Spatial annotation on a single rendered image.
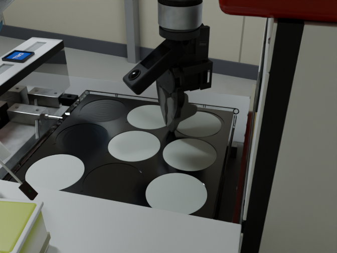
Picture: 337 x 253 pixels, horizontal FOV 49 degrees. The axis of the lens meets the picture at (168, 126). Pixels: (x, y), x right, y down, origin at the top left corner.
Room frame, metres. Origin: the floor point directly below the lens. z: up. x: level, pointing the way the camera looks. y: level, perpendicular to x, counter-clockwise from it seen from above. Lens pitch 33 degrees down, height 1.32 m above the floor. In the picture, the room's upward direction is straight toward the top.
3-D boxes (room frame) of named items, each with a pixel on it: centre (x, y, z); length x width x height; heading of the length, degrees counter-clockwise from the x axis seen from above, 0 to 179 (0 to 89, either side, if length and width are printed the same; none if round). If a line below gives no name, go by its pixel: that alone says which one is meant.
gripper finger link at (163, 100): (0.65, -0.02, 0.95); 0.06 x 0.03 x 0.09; 117
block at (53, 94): (0.78, 0.29, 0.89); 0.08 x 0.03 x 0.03; 76
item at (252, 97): (0.54, -0.14, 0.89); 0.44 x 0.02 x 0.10; 166
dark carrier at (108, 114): (0.58, 0.07, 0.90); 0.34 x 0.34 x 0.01; 76
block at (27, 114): (0.70, 0.31, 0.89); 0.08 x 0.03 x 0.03; 76
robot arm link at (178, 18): (0.64, -0.02, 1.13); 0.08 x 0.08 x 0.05
